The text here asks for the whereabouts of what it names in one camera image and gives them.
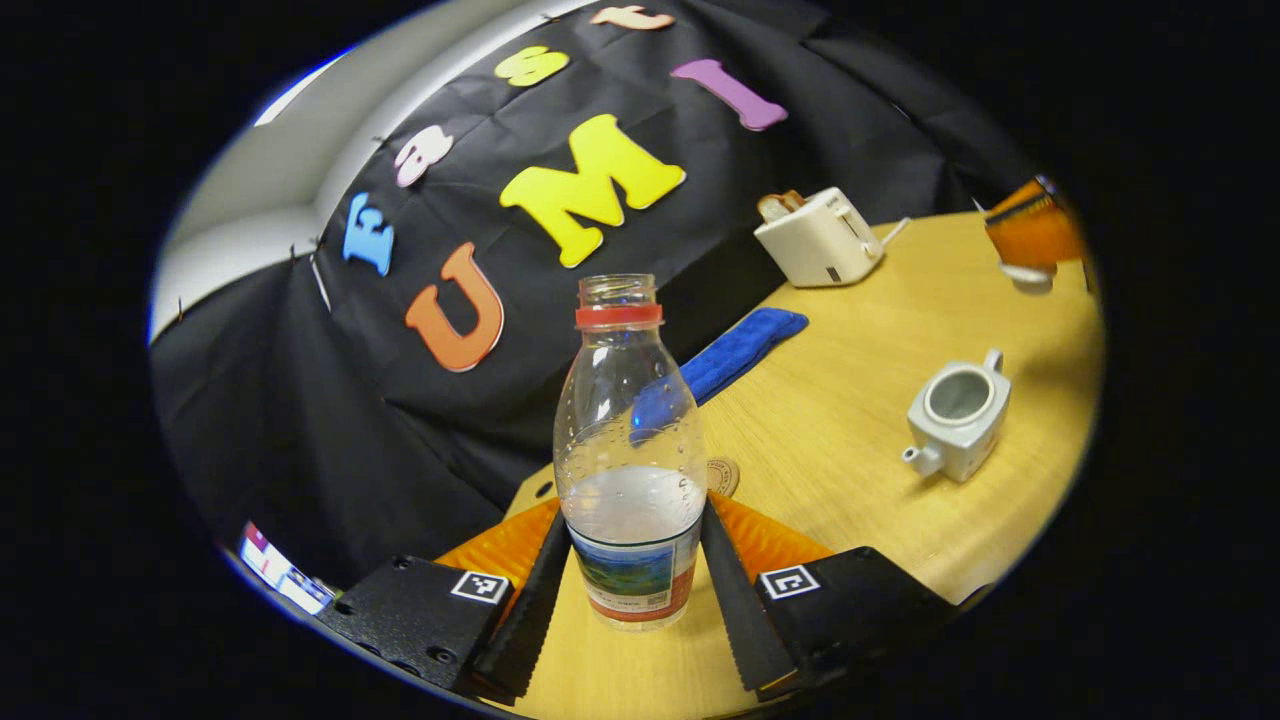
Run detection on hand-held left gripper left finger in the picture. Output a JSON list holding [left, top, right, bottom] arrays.
[[313, 497, 573, 703]]

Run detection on white toaster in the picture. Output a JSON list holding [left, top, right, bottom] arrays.
[[753, 186, 887, 290]]

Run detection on computer monitor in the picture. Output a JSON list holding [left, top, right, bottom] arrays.
[[237, 520, 337, 617]]

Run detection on grey teacup lid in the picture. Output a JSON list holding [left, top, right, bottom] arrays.
[[1000, 262, 1058, 296]]

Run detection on clear plastic water bottle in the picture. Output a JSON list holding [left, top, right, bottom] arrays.
[[553, 274, 709, 633]]

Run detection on grey ceramic teacup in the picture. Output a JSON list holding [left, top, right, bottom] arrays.
[[902, 347, 1012, 485]]

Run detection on blue towel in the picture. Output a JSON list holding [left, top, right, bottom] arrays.
[[630, 306, 810, 443]]

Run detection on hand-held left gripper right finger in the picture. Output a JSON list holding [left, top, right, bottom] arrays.
[[698, 490, 959, 701]]

